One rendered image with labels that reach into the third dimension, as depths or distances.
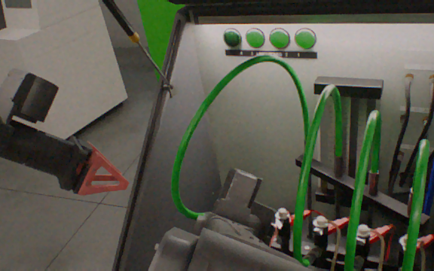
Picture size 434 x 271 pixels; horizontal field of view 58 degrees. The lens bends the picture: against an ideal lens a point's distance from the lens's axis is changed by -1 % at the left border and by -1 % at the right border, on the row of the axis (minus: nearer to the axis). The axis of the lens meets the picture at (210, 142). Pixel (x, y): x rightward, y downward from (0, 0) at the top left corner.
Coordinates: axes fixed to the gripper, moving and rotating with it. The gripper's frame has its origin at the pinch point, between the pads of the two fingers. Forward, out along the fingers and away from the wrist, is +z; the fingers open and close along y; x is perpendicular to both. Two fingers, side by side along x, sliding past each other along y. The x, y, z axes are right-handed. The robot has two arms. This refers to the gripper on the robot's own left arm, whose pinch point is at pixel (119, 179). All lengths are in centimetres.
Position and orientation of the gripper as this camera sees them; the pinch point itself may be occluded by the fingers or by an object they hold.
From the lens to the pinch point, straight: 67.5
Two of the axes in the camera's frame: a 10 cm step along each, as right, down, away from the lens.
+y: -4.3, -2.2, 8.8
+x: -4.3, 9.0, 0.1
